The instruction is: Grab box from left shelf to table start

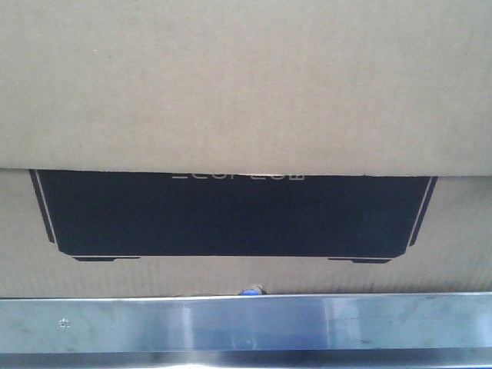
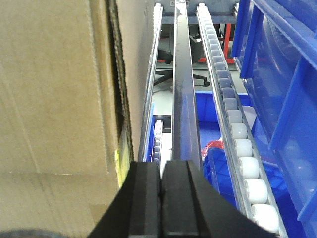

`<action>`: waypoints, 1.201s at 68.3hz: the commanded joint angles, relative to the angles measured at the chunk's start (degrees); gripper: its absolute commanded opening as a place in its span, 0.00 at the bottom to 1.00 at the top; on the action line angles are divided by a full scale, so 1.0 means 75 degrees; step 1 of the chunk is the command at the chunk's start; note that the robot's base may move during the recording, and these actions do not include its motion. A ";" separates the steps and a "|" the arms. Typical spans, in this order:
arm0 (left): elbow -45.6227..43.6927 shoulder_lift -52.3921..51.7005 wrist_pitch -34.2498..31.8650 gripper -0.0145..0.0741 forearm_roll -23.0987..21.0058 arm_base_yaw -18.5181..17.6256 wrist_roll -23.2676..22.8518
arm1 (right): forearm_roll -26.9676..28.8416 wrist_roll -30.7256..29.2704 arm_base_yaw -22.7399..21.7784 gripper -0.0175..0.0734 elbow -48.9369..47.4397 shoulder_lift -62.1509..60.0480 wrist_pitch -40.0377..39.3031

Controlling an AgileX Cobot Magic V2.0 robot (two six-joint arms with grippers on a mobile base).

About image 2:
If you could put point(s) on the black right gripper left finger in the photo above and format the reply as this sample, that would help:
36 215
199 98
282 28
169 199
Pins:
135 211

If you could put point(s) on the grey metal divider rail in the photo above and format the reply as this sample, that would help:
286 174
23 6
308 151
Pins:
185 128

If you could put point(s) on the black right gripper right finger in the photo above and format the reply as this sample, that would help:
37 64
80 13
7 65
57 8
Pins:
192 208

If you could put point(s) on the brown cardboard box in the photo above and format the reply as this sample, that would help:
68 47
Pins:
72 85

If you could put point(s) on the left roller track rail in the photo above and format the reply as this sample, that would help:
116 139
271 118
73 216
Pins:
146 122

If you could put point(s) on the lower blue storage bin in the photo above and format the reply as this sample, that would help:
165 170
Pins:
209 131

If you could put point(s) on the red mesh bag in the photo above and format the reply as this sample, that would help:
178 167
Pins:
211 144

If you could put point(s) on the white roller track rail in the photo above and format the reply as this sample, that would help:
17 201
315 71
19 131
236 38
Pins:
253 193

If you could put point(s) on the lower roller track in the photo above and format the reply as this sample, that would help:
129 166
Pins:
158 131

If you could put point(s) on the large blue storage bin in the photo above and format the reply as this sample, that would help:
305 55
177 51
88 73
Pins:
275 49

